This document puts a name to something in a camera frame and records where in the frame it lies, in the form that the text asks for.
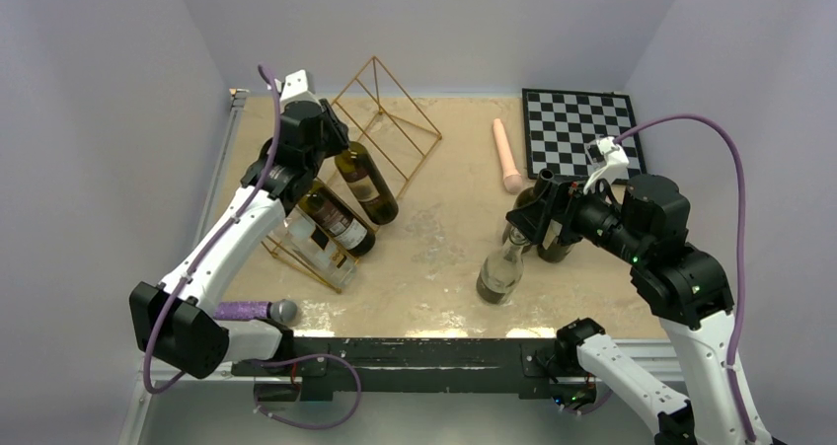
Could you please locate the black white chessboard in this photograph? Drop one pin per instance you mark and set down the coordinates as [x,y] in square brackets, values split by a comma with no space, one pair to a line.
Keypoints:
[559,124]

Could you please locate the clear glass liquor bottle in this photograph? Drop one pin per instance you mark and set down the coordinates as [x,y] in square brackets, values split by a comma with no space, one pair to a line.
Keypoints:
[317,251]

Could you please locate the gold wire wine rack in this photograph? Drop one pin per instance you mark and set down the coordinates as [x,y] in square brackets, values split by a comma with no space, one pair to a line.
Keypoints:
[398,147]

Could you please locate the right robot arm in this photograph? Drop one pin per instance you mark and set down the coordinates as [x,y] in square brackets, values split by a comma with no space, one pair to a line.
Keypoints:
[685,288]

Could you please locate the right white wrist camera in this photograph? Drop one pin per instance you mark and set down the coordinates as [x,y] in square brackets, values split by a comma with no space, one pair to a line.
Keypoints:
[608,160]

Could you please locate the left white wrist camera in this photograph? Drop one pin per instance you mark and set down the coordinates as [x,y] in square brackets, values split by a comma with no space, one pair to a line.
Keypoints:
[298,86]

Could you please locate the dark green bottle rear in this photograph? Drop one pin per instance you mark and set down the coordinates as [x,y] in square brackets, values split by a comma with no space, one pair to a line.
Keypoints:
[527,196]

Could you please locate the dark green wine bottle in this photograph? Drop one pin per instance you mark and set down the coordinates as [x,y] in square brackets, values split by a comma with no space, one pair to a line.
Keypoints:
[331,214]

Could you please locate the purple glitter microphone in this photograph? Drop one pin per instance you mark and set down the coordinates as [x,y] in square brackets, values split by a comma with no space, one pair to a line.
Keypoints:
[283,312]

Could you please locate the dark green bottle right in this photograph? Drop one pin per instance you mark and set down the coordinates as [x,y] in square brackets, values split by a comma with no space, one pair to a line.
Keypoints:
[552,249]

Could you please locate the clear brown-tinted bottle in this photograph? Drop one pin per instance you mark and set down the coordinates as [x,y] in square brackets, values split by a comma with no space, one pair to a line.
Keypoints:
[502,269]

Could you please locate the pink cylindrical handle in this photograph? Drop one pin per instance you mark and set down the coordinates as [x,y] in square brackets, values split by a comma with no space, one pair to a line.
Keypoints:
[511,178]

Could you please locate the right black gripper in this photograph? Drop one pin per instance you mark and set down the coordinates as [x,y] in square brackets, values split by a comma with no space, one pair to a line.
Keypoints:
[534,218]

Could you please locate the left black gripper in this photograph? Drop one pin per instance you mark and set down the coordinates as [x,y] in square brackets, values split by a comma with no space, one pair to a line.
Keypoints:
[336,128]

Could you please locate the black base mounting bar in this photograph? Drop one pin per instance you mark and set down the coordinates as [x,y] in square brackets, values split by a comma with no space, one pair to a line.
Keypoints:
[528,368]

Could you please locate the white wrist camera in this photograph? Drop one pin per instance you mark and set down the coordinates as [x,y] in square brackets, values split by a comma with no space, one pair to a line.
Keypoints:
[298,86]
[608,160]

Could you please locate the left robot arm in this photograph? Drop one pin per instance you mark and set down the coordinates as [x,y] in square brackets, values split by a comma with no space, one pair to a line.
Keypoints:
[173,319]

